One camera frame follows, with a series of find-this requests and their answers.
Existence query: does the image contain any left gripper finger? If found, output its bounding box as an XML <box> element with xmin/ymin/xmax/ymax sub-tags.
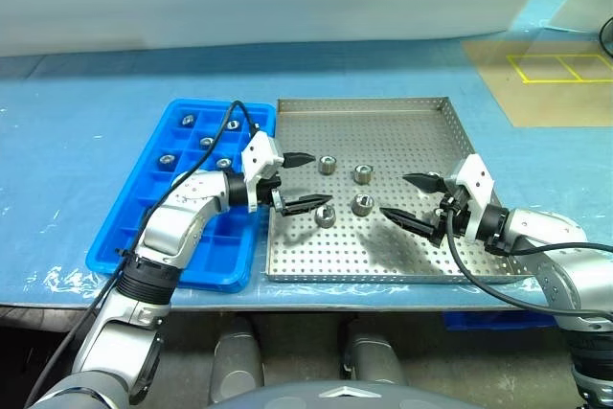
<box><xmin>280</xmin><ymin>193</ymin><xmax>333</xmax><ymax>216</ymax></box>
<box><xmin>282</xmin><ymin>151</ymin><xmax>316</xmax><ymax>170</ymax></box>

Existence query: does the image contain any grey rounded robot leg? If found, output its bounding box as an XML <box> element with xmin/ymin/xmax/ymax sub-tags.
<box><xmin>210</xmin><ymin>316</ymin><xmax>265</xmax><ymax>403</ymax></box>
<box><xmin>341</xmin><ymin>317</ymin><xmax>409</xmax><ymax>386</ymax></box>

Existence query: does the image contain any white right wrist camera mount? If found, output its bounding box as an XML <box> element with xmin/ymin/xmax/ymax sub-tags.
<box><xmin>449</xmin><ymin>153</ymin><xmax>494</xmax><ymax>241</ymax></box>

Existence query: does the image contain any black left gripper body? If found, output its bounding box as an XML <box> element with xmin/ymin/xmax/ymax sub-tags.
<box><xmin>257</xmin><ymin>172</ymin><xmax>289</xmax><ymax>216</ymax></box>

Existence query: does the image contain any metal nut lower right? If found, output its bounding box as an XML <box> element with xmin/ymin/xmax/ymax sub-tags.
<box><xmin>351</xmin><ymin>193</ymin><xmax>375</xmax><ymax>216</ymax></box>

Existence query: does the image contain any blue plastic crate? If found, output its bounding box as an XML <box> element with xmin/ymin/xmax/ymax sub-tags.
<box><xmin>441</xmin><ymin>310</ymin><xmax>559</xmax><ymax>331</ymax></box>

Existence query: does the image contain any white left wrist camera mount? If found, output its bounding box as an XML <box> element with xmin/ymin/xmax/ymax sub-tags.
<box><xmin>240</xmin><ymin>130</ymin><xmax>284</xmax><ymax>214</ymax></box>

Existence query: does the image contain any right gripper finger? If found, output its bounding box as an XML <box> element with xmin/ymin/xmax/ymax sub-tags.
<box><xmin>401</xmin><ymin>171</ymin><xmax>446</xmax><ymax>194</ymax></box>
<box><xmin>378</xmin><ymin>207</ymin><xmax>440</xmax><ymax>240</ymax></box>

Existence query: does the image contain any thin black background cable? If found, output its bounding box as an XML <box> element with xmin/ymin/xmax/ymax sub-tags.
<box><xmin>598</xmin><ymin>15</ymin><xmax>613</xmax><ymax>58</ymax></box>

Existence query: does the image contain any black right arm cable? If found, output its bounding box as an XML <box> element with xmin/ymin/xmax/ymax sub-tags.
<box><xmin>440</xmin><ymin>195</ymin><xmax>613</xmax><ymax>324</ymax></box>

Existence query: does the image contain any dark grey robot torso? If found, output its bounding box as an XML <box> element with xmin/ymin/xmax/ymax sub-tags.
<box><xmin>204</xmin><ymin>378</ymin><xmax>423</xmax><ymax>409</ymax></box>

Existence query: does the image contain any brown cardboard mat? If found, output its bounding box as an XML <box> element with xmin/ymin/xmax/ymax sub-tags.
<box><xmin>462</xmin><ymin>38</ymin><xmax>613</xmax><ymax>128</ymax></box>

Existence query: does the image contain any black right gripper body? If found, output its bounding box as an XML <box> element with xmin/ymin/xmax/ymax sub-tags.
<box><xmin>429</xmin><ymin>187</ymin><xmax>469</xmax><ymax>246</ymax></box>

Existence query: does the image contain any blue compartment tray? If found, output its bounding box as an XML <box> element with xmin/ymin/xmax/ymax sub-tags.
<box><xmin>84</xmin><ymin>98</ymin><xmax>278</xmax><ymax>294</ymax></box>

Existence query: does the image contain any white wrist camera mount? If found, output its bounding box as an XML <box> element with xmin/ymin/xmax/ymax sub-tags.
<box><xmin>240</xmin><ymin>130</ymin><xmax>284</xmax><ymax>214</ymax></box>
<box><xmin>449</xmin><ymin>153</ymin><xmax>494</xmax><ymax>241</ymax></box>

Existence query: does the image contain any perforated metal tray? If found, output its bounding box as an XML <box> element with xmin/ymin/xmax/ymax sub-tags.
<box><xmin>261</xmin><ymin>96</ymin><xmax>533</xmax><ymax>284</ymax></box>

